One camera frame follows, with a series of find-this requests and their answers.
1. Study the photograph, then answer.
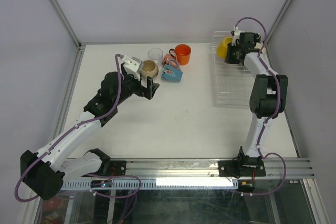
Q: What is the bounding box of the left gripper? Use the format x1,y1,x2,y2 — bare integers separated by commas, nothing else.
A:
114,63,159,106

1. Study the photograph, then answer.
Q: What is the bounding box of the beige mug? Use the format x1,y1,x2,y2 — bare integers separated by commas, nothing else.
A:
141,60,159,80

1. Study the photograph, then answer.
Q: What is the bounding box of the yellow mug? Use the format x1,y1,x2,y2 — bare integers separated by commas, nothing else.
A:
216,37,233,59

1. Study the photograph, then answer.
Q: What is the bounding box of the green inside mug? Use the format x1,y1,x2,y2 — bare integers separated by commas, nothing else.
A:
261,44,267,59

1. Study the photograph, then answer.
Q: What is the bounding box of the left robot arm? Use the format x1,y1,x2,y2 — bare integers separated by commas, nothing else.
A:
19,65,160,200

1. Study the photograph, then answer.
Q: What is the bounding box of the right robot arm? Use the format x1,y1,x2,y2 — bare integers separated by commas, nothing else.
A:
218,30,288,178

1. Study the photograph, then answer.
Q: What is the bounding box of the clear dish rack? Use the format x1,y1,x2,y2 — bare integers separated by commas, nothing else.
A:
212,31,263,109

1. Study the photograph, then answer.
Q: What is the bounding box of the blue mug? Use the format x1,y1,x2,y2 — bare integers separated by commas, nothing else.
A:
161,59,183,83

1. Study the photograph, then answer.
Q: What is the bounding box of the pink patterned mug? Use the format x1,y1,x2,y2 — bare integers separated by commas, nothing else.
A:
162,54,176,65

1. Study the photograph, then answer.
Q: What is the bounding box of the clear plastic cup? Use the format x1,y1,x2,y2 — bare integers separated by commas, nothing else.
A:
148,48,163,66

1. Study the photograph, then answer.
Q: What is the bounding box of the orange mug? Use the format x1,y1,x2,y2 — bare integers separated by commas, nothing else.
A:
169,44,192,66

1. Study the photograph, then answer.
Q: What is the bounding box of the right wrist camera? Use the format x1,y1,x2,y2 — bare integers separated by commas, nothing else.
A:
230,26,243,46

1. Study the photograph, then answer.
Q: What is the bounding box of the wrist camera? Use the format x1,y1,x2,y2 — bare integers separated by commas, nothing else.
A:
121,55,143,80
230,26,243,46

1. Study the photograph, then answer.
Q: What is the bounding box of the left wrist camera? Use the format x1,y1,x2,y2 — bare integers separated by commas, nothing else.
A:
121,55,143,80

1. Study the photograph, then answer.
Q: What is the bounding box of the white cable duct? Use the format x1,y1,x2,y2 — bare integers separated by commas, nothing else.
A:
61,177,238,191

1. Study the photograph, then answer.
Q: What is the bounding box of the aluminium mounting rail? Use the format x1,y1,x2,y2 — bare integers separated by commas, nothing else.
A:
34,157,314,183

